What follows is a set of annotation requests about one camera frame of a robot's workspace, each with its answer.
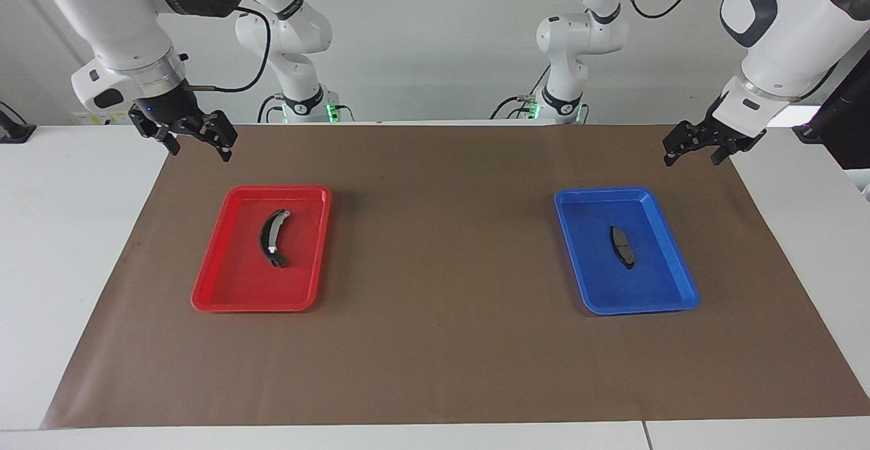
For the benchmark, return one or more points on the dark brake pad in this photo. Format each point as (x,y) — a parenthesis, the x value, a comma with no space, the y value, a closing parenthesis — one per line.
(622,246)

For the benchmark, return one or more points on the blue plastic tray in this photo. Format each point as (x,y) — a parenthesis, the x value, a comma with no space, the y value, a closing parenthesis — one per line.
(612,287)

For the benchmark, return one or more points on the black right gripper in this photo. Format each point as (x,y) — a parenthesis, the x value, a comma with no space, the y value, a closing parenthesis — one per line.
(170,110)

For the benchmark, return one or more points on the black monitor stand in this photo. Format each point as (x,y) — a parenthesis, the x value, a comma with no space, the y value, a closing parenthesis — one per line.
(849,130)

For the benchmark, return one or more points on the red plastic tray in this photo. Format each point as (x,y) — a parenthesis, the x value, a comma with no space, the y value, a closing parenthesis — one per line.
(238,280)

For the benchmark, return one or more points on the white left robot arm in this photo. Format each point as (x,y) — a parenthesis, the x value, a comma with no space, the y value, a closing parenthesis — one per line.
(788,28)

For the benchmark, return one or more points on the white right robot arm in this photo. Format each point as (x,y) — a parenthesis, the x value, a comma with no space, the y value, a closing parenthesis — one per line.
(115,22)

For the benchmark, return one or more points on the brown paper mat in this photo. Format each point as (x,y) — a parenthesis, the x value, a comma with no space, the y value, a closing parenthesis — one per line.
(442,341)

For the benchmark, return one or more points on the white box with yellow labels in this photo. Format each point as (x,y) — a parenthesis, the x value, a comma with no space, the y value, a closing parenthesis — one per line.
(102,118)

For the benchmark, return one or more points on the black clamp bracket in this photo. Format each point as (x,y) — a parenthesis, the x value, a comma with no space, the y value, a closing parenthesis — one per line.
(13,130)

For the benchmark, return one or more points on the curved brake shoe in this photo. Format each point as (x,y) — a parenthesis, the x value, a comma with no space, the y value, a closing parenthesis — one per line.
(264,239)

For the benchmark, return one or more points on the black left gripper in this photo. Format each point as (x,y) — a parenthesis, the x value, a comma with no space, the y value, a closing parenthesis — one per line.
(717,130)

